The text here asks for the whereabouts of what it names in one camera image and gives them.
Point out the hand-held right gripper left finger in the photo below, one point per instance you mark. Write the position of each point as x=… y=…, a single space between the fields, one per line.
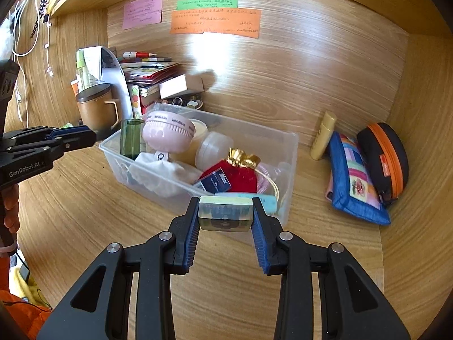
x=193 y=241

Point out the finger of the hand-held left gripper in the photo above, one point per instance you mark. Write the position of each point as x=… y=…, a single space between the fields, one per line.
x=67 y=130
x=78 y=140

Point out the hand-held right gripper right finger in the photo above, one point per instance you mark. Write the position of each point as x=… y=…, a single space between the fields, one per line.
x=260 y=241

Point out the light teal case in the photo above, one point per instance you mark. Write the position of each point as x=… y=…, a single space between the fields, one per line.
x=267 y=203

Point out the clear soap box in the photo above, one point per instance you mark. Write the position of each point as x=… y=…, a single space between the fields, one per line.
x=224 y=216

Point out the dark green glass bottle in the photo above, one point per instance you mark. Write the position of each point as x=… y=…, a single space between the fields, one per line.
x=132 y=138

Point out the small blue box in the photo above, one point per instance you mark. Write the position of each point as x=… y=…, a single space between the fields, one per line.
x=214 y=182

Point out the red velvet pouch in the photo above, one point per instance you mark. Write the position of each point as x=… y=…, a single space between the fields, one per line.
x=240 y=179

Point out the white cloth pouch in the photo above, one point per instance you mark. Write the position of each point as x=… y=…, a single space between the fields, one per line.
x=155 y=175

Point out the pink portable fan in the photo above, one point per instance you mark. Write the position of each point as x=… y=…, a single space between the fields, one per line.
x=166 y=131

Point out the clear plastic storage bin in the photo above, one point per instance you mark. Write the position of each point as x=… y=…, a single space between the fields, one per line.
x=279 y=148

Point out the round clear cotton pad container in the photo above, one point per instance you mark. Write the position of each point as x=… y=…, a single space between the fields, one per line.
x=212 y=148

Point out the round cream jar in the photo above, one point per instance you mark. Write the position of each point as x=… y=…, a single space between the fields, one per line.
x=200 y=129

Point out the person's left hand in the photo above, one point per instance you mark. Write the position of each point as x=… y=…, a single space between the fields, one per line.
x=12 y=205

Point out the orange green tube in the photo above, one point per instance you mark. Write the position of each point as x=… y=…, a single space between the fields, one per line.
x=66 y=126

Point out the brown mug with lid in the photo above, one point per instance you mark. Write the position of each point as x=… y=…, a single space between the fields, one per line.
x=93 y=113

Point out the orange white packet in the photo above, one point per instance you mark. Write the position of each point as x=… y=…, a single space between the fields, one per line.
x=74 y=88

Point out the green white bottle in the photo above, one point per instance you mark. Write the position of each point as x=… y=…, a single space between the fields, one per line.
x=82 y=71

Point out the dotted colourful box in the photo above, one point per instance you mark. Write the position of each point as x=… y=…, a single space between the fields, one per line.
x=134 y=101

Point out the white file holder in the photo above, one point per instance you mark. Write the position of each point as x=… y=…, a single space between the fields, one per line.
x=113 y=78

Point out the white paper card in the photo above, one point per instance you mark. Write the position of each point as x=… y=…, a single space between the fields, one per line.
x=93 y=62

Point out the pink wallet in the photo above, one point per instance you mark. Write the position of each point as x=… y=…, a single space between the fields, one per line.
x=329 y=189

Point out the stack of books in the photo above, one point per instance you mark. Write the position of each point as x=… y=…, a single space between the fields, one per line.
x=152 y=74

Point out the red white pen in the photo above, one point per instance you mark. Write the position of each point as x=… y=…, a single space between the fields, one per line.
x=138 y=55

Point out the blue patchwork pencil case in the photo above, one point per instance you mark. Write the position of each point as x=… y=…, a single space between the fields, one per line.
x=343 y=170

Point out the small white cardboard box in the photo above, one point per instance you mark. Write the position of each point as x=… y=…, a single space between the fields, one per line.
x=173 y=86

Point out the black binder clip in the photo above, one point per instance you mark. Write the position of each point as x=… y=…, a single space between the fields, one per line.
x=47 y=18

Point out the yellow cloth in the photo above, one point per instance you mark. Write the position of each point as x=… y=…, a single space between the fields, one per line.
x=33 y=288

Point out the clear bowl of trinkets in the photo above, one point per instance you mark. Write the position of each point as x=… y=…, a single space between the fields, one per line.
x=191 y=104

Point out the yellow lotion tube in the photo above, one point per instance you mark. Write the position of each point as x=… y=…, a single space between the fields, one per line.
x=324 y=138

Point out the pink sticky note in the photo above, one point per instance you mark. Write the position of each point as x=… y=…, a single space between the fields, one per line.
x=141 y=10

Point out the orange jacket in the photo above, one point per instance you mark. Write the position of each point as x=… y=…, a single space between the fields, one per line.
x=17 y=315

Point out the black orange zip case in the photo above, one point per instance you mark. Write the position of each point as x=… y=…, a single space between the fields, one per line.
x=378 y=148

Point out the orange sticky note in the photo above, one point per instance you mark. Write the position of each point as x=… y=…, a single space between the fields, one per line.
x=216 y=23

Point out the green sticky note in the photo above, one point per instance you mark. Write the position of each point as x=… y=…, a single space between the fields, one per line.
x=207 y=3

